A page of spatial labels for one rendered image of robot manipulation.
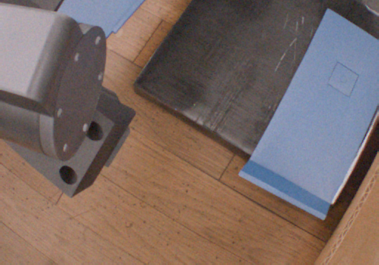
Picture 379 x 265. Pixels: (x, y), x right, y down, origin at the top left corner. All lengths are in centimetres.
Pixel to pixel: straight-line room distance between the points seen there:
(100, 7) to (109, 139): 19
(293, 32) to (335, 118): 7
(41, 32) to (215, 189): 33
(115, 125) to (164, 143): 25
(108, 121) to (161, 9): 29
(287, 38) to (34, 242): 25
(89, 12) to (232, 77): 13
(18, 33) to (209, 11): 34
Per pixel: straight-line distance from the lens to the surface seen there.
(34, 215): 64
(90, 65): 36
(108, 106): 41
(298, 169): 62
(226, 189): 64
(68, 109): 35
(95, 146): 40
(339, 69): 64
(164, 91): 63
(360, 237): 64
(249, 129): 63
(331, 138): 63
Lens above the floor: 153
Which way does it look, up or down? 75 degrees down
